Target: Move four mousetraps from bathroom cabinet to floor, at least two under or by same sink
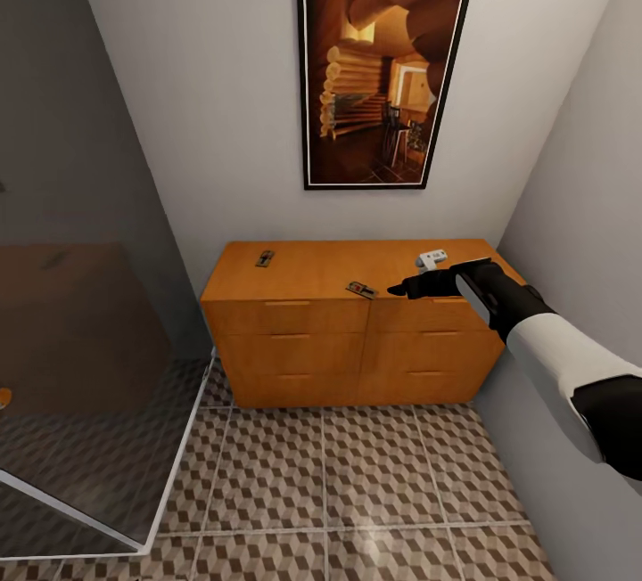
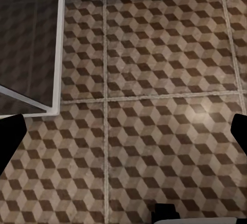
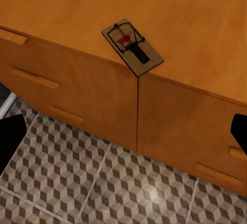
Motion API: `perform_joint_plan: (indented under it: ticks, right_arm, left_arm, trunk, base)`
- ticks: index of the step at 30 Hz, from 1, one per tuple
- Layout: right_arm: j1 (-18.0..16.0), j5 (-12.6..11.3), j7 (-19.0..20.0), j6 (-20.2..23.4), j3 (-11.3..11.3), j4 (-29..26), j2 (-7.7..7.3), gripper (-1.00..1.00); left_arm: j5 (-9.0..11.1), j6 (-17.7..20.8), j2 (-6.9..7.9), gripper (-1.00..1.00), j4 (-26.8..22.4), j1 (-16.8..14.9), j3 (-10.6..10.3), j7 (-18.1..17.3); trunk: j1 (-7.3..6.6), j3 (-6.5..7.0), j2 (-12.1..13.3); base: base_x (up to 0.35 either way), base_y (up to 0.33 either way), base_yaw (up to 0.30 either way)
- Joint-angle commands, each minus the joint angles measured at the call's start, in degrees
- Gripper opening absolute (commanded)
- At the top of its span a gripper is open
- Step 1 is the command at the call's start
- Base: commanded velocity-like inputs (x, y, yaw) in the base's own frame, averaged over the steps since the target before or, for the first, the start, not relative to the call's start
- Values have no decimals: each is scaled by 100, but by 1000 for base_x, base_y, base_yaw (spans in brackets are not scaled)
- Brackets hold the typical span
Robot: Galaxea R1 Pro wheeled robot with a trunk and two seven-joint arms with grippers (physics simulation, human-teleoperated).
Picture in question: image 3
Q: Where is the mousetrap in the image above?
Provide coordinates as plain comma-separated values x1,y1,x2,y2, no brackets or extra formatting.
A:
101,18,164,78

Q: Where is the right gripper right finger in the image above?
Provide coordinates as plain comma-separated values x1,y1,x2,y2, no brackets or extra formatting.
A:
231,113,247,155

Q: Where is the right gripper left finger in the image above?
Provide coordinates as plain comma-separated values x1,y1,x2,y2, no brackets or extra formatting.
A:
0,114,27,176

